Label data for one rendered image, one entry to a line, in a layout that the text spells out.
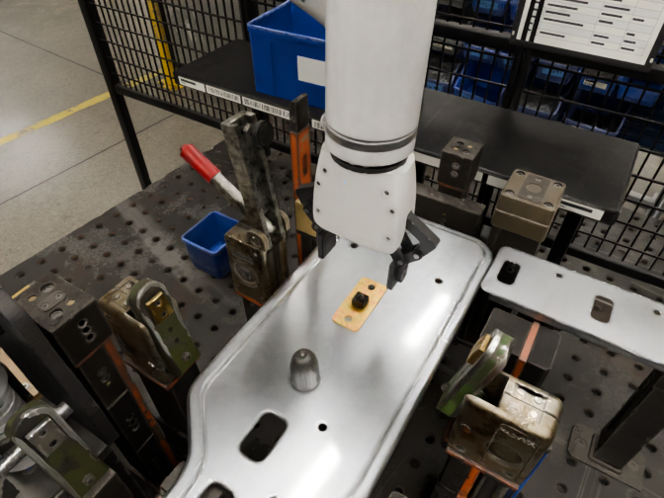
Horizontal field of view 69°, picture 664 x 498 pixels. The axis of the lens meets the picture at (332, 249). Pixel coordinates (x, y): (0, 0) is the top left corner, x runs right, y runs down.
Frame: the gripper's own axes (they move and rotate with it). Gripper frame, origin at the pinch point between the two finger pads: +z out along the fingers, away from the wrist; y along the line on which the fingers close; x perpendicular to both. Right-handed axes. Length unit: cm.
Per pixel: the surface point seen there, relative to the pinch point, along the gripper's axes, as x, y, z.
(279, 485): -23.3, 4.6, 7.9
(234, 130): -1.7, -15.3, -13.1
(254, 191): -1.4, -13.8, -5.4
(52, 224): 41, -179, 110
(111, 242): 8, -69, 39
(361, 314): -1.6, 1.5, 7.5
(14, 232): 28, -189, 110
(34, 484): -35.4, -17.6, 11.7
